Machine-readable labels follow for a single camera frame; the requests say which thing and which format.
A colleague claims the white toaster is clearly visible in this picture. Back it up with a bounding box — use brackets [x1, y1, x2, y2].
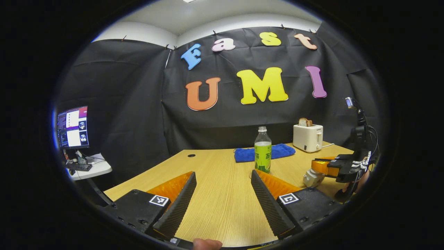
[293, 124, 324, 153]

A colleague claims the computer monitor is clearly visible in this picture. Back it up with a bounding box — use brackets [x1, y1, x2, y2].
[57, 106, 89, 150]

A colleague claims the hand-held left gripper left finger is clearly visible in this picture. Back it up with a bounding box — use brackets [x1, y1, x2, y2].
[102, 171, 197, 242]

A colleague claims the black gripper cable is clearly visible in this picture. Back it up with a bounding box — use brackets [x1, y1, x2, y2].
[368, 126, 379, 158]

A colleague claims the black keyboard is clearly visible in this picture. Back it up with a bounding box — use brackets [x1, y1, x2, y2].
[66, 162, 93, 172]

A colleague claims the white side table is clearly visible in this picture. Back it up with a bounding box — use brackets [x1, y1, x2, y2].
[64, 153, 113, 181]

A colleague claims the blue towel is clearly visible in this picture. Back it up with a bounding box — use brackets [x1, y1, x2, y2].
[234, 143, 296, 163]

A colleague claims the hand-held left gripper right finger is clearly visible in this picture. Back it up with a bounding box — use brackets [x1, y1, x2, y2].
[250, 169, 342, 240]

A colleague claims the white ceramic teacup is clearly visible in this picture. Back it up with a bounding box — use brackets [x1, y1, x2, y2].
[303, 168, 326, 188]

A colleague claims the clear water bottle green label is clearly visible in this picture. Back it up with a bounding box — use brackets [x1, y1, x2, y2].
[254, 126, 272, 174]

